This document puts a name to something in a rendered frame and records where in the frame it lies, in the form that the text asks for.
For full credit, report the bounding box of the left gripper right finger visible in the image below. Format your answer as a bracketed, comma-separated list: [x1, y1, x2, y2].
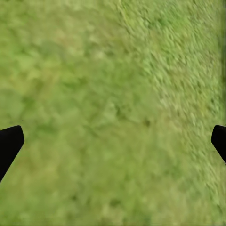
[211, 125, 226, 163]

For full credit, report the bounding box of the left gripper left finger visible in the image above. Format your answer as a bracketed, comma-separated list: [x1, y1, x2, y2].
[0, 125, 24, 181]

